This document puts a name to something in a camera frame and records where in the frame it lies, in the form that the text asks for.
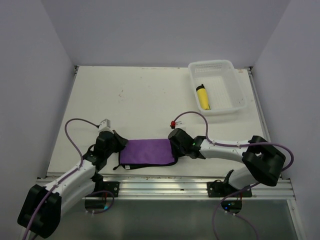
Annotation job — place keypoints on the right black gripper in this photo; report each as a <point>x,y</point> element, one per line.
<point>175,153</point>

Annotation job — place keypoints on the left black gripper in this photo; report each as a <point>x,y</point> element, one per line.
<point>122,141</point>

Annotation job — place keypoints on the purple grey towel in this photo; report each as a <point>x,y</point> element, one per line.
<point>143,153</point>

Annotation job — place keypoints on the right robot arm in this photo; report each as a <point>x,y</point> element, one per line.
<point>263,163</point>

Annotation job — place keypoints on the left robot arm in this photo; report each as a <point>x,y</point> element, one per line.
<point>45,205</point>

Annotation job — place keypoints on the white plastic basket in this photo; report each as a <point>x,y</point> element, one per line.
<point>222,85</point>

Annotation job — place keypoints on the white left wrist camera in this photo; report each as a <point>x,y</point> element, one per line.
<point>104,126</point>

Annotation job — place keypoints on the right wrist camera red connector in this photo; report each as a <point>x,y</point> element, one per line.
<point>177,124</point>

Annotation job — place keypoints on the aluminium mounting rail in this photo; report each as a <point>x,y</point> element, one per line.
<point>186,188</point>

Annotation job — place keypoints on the left black base bracket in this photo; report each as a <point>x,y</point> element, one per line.
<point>111,186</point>

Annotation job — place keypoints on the black base bracket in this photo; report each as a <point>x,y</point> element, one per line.
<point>111,186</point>
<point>218,189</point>

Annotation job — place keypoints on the right black base bracket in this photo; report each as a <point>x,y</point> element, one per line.
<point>218,189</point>

